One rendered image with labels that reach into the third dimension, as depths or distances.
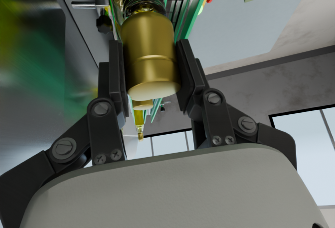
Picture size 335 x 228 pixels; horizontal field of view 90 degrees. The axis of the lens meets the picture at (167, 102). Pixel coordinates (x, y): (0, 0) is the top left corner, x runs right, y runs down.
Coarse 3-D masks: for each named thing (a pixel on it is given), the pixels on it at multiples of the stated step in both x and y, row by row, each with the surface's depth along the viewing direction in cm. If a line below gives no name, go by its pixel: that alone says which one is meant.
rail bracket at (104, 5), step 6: (96, 0) 30; (102, 0) 31; (108, 0) 31; (72, 6) 31; (78, 6) 31; (84, 6) 31; (90, 6) 31; (96, 6) 30; (102, 6) 30; (108, 6) 31; (102, 12) 30; (108, 12) 31; (102, 18) 29; (108, 18) 30; (96, 24) 30; (102, 24) 29; (108, 24) 30; (102, 30) 30; (108, 30) 31
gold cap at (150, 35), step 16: (144, 16) 10; (160, 16) 10; (128, 32) 10; (144, 32) 9; (160, 32) 10; (128, 48) 10; (144, 48) 9; (160, 48) 9; (128, 64) 10; (144, 64) 9; (160, 64) 9; (176, 64) 10; (128, 80) 9; (144, 80) 9; (160, 80) 9; (176, 80) 9; (144, 96) 11; (160, 96) 11
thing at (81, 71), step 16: (64, 0) 38; (80, 32) 48; (80, 48) 47; (80, 64) 46; (96, 64) 66; (64, 80) 34; (80, 80) 44; (96, 80) 63; (64, 96) 33; (80, 96) 43; (96, 96) 61; (64, 112) 33; (80, 112) 42; (64, 128) 32
